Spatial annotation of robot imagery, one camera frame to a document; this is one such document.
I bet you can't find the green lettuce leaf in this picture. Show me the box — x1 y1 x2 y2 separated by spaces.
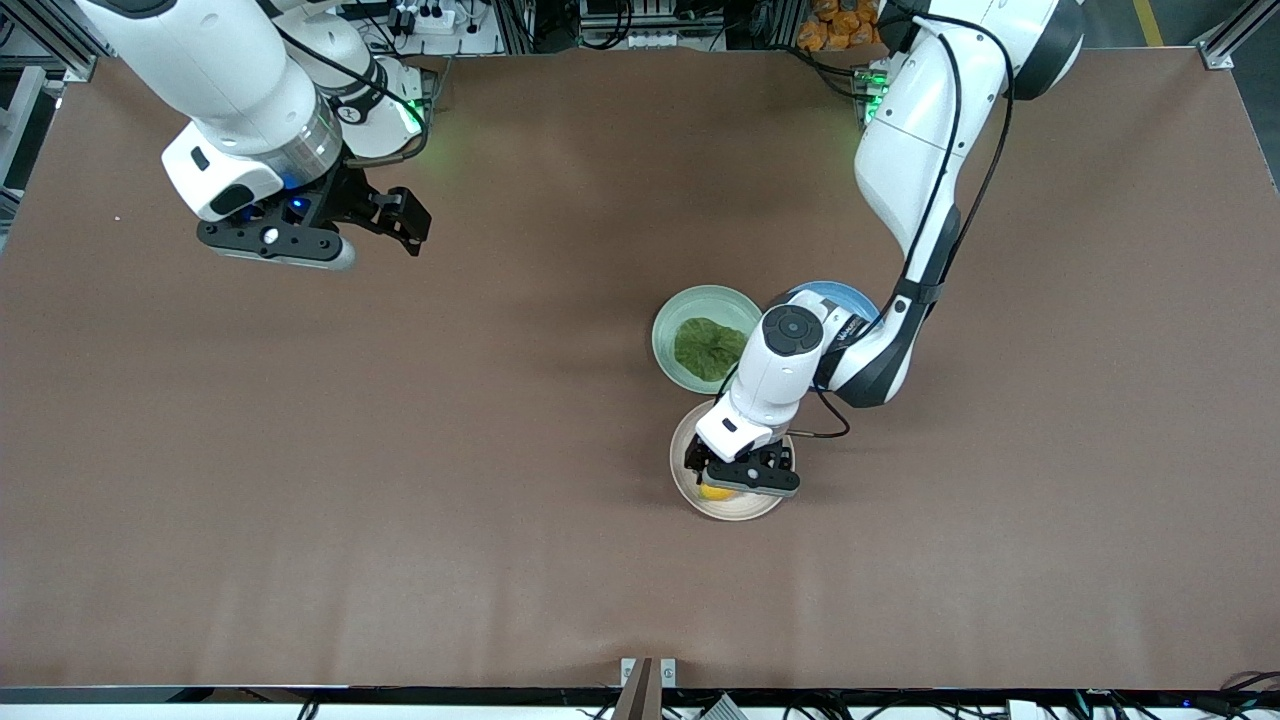
673 317 749 383

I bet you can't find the beige plate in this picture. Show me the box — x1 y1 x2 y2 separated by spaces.
669 400 797 522

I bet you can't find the light green plate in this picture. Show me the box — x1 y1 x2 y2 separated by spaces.
652 285 766 395

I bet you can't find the blue plate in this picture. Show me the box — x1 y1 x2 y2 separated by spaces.
783 280 883 331

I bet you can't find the white power strip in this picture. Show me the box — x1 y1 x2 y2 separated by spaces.
385 0 461 33

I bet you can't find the electronics rack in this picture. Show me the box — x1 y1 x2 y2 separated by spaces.
578 0 729 51

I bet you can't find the bag of oranges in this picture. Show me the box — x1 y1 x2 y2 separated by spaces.
797 0 891 53

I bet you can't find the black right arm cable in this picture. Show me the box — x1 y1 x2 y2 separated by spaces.
270 25 433 169

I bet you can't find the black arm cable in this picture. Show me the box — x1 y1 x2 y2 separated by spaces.
270 25 433 169
720 8 1016 441

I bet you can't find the brown camera post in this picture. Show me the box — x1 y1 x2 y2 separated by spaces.
612 657 663 720

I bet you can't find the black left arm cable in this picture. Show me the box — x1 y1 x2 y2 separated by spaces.
720 8 1016 441

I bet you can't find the aluminium frame profile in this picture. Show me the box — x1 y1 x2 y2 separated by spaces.
0 0 101 83
1195 0 1280 71

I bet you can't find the black base cable bundle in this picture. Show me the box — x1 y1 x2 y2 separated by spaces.
795 45 873 101

